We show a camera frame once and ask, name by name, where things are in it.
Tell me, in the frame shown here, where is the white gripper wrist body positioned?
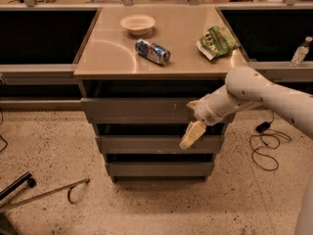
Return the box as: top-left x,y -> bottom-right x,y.
194,94 -> 224,126

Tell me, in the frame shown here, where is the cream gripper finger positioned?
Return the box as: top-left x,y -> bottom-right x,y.
179,120 -> 206,150
187,100 -> 199,111

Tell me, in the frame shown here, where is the grey top drawer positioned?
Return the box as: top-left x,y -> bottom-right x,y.
81,98 -> 195,124

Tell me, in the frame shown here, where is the grey drawer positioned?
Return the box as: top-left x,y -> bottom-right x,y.
81,98 -> 195,124
106,163 -> 214,177
96,135 -> 224,155

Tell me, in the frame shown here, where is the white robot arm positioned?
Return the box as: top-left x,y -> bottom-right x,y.
180,67 -> 313,149

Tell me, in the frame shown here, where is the grey drawer cabinet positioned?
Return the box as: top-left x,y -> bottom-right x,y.
74,5 -> 247,180

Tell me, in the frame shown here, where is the grey middle drawer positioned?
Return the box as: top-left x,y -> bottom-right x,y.
96,135 -> 224,155

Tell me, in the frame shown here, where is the grey bottom drawer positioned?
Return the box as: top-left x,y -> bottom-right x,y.
106,163 -> 214,177

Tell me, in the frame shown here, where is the crushed blue soda can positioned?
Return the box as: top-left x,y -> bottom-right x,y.
135,39 -> 171,66

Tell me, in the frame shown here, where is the green chip bag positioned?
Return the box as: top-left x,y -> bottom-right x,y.
196,24 -> 239,61

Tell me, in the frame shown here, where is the white paper bowl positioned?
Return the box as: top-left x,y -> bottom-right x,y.
120,15 -> 156,36

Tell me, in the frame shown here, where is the clear plastic water bottle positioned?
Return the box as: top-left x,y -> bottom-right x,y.
291,36 -> 313,68

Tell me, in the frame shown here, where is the black chair leg with caster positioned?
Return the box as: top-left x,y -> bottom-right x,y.
0,171 -> 36,201

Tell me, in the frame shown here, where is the black power adapter with cable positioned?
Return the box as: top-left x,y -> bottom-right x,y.
248,113 -> 292,172

